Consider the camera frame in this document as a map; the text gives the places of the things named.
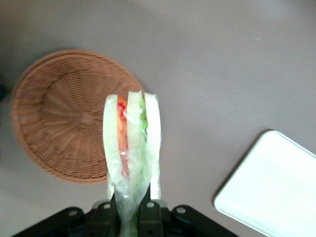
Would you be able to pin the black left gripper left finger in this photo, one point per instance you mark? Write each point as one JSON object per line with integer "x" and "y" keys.
{"x": 102, "y": 219}

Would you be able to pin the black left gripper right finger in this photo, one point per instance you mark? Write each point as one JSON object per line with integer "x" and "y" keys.
{"x": 150, "y": 219}

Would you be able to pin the triangle sandwich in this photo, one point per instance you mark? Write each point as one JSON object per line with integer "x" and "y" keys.
{"x": 133, "y": 148}

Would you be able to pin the round brown wicker basket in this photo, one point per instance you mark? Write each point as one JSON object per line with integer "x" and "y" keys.
{"x": 56, "y": 118}

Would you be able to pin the white rectangular tray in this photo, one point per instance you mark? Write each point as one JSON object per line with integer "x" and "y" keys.
{"x": 271, "y": 182}

